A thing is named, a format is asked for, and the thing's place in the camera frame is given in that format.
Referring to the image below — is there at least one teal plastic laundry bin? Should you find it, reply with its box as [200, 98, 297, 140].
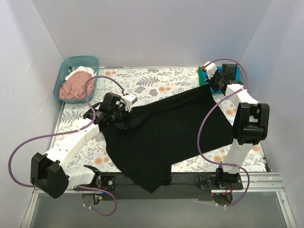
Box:
[53, 56, 99, 104]

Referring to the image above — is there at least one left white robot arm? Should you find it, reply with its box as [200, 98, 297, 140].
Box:
[30, 93, 137, 199]

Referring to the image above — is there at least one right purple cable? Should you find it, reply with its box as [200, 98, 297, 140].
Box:
[197, 58, 250, 208]

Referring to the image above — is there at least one floral patterned table mat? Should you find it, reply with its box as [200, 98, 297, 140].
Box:
[56, 68, 266, 172]

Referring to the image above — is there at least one black t shirt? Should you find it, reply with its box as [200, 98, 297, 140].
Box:
[102, 85, 233, 189]

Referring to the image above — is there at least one purple cable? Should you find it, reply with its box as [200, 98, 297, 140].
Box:
[8, 75, 125, 216]
[197, 58, 250, 208]

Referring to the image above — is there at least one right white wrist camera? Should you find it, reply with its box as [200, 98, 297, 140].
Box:
[202, 61, 217, 79]

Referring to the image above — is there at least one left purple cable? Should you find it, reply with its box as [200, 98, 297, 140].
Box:
[8, 75, 125, 216]

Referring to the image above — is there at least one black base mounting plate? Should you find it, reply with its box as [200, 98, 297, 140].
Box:
[100, 172, 245, 201]

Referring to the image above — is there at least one pink t shirt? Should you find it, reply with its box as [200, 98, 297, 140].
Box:
[59, 71, 92, 99]

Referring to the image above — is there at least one folded blue t shirt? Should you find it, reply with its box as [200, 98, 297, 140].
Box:
[216, 64, 243, 86]

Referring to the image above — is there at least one white t shirt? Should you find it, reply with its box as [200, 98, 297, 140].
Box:
[65, 66, 96, 81]

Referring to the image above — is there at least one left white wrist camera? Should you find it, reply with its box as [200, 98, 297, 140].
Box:
[119, 94, 137, 112]

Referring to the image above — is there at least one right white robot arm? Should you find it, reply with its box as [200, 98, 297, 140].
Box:
[202, 62, 270, 189]

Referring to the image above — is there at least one aluminium frame rail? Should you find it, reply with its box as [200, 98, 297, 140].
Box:
[64, 172, 283, 193]

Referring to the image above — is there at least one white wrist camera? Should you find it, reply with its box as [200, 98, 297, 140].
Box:
[119, 94, 137, 112]
[202, 61, 217, 79]

